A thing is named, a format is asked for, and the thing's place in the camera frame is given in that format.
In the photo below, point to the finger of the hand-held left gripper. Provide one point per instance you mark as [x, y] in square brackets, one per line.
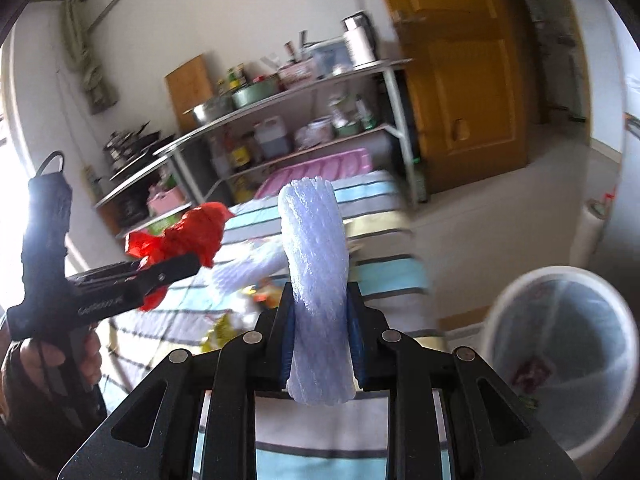
[170, 272]
[110, 272]

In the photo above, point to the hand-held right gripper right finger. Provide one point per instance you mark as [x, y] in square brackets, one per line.
[356, 332]

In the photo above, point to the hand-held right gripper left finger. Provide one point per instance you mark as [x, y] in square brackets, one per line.
[287, 332]

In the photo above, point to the red plastic bag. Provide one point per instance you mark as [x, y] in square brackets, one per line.
[197, 232]

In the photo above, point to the white foam net sleeve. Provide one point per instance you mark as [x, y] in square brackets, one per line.
[312, 240]
[240, 270]

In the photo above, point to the white trash bin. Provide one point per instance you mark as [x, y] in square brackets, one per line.
[545, 274]

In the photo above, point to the translucent bin liner bag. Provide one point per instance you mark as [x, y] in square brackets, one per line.
[575, 340]

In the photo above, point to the person's left forearm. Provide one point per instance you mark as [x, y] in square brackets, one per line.
[40, 435]

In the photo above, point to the person's left hand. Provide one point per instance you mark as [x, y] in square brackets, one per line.
[35, 370]

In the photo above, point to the orange snack wrapper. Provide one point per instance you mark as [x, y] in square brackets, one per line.
[262, 297]

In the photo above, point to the striped blanket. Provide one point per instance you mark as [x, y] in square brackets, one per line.
[385, 280]

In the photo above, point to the yellow snack wrapper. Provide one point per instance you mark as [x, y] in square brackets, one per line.
[220, 332]

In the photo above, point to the pink storage box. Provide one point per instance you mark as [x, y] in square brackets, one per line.
[170, 202]

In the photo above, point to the low metal rack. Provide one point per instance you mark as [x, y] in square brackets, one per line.
[130, 183]

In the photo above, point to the black frying pan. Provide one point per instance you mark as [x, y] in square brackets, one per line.
[145, 152]

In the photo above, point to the dark sauce bottle yellow label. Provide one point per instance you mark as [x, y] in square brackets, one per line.
[241, 155]

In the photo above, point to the green plastic bottle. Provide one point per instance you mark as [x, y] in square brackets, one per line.
[421, 185]

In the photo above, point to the metal basin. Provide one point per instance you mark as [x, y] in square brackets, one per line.
[210, 112]

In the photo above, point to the clear oil jug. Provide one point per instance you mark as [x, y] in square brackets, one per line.
[272, 140]

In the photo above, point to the pink plastic basket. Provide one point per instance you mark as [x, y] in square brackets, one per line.
[320, 167]

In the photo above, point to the pink wrapper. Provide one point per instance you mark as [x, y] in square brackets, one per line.
[534, 374]

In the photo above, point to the wooden cutting board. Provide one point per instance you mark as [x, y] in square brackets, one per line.
[190, 90]

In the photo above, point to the green basin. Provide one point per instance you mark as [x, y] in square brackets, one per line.
[255, 92]

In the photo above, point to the white plastic bag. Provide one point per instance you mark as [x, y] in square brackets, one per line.
[314, 134]

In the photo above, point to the small green bowl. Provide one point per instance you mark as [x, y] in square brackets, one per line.
[349, 128]

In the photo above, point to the tall metal shelf rack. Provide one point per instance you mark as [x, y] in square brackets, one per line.
[399, 120]

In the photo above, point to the small brown door ornament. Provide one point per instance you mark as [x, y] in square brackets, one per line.
[461, 130]

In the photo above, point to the pink utensil box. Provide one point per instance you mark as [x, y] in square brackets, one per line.
[297, 76]

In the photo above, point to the white paper towel roll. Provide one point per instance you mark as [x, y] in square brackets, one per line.
[587, 240]

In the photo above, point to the clear plastic storage box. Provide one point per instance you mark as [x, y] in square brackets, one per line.
[327, 57]

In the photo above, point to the wooden door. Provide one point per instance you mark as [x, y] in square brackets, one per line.
[470, 75]

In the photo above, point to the white electric kettle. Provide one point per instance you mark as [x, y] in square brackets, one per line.
[359, 42]

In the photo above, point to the silver refrigerator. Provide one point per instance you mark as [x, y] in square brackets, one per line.
[605, 110]

